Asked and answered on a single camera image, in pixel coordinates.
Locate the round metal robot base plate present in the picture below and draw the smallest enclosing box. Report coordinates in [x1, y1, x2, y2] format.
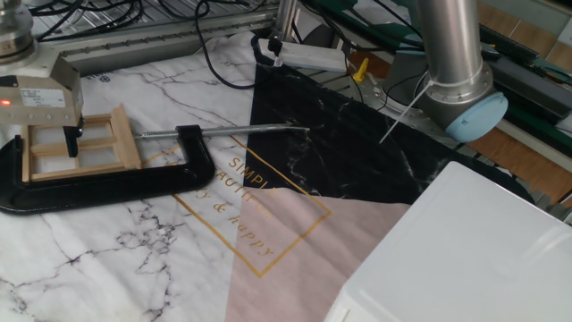
[348, 73, 466, 148]

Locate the white zip tie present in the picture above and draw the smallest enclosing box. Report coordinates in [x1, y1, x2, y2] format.
[378, 80, 435, 145]

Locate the thick black cable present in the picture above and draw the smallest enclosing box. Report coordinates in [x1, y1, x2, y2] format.
[194, 0, 257, 90]

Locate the white plastic box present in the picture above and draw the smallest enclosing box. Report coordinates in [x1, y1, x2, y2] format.
[324, 160, 572, 322]

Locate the marble print cloth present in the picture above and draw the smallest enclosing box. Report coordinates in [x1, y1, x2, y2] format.
[0, 30, 537, 322]

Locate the black power plug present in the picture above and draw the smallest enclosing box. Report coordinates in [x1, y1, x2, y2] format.
[266, 38, 285, 68]

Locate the beige metal gripper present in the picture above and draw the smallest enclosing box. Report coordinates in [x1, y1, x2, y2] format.
[0, 44, 86, 158]

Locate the green edged workbench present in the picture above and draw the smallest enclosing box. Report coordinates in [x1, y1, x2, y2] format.
[312, 0, 572, 160]

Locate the aluminium profile rail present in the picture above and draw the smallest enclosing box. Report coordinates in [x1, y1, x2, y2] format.
[35, 11, 281, 78]

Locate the white power strip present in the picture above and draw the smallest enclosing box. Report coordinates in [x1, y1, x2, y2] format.
[257, 38, 349, 73]

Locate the small wooden sliding window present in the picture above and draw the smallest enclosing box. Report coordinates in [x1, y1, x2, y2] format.
[21, 103, 143, 183]

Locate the aluminium upright post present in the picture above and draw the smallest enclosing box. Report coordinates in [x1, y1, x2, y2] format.
[274, 0, 299, 42]

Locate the black iron C-clamp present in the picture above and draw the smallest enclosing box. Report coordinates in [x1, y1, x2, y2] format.
[0, 123, 310, 215]

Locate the yellow plastic clip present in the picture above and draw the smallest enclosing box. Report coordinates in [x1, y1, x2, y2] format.
[351, 56, 370, 83]

